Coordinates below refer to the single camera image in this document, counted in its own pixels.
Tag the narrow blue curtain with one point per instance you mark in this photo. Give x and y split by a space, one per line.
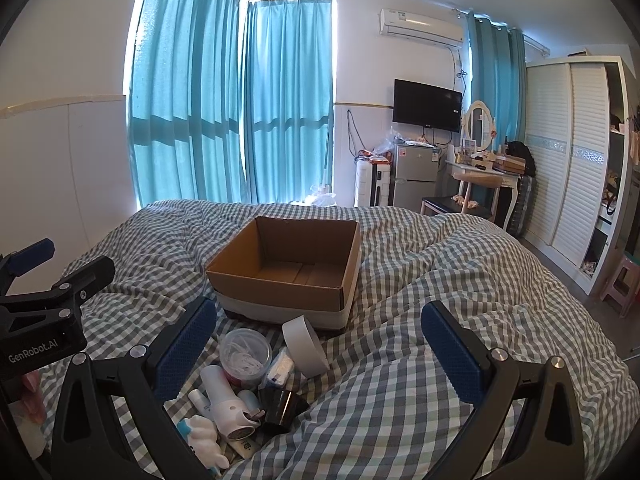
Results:
287 100

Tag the black cup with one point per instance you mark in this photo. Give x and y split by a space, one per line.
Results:
280 410

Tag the person's left hand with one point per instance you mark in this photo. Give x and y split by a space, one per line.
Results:
34 395

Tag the black bag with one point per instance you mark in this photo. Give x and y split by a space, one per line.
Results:
520 157

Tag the wooden box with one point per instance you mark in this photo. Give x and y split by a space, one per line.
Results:
509 163

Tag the white air conditioner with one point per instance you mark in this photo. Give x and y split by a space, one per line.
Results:
420 25

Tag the blue curtain beside wardrobe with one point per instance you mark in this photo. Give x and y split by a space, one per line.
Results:
492 80

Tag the dark suitcase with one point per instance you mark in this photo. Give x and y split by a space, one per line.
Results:
522 205

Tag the white plastic bag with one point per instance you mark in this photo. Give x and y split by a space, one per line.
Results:
324 196

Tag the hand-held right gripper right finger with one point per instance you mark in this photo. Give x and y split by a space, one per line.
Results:
452 355

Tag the white cream tube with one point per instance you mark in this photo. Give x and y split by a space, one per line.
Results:
244 447

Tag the white oval vanity mirror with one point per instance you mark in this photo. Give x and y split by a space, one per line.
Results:
479 125

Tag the silver mini fridge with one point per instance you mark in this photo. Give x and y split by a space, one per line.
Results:
415 175

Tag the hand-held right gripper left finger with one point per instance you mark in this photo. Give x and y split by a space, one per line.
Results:
185 350

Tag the black wall television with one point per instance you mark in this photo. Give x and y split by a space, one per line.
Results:
427 105

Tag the wide blue curtain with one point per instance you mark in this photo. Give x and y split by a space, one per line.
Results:
185 85

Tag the pink plastic stool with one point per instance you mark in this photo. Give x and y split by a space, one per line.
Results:
620 280

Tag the clear round cotton swab container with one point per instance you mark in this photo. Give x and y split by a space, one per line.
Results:
245 355

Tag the white dressing table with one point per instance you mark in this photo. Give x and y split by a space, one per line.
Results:
500 180

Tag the clear plastic bag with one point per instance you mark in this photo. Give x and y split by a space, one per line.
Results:
390 142

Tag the cardboard box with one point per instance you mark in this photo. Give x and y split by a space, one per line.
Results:
240 260

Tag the grey checked blanket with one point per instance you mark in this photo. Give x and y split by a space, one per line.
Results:
400 260

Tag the white slatted wardrobe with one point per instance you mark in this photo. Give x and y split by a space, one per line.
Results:
560 160

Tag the white suitcase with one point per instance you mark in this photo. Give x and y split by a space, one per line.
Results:
370 185

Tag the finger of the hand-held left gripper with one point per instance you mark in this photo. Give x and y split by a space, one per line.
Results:
32 255
92 272

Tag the white tape roll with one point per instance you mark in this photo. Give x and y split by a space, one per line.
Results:
305 347

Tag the light blue tissue packet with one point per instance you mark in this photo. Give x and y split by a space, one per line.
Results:
279 367

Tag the wooden chair with dark seat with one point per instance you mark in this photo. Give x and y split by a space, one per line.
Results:
450 205

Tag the white plush toy figure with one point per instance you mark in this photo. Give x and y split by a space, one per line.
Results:
200 432

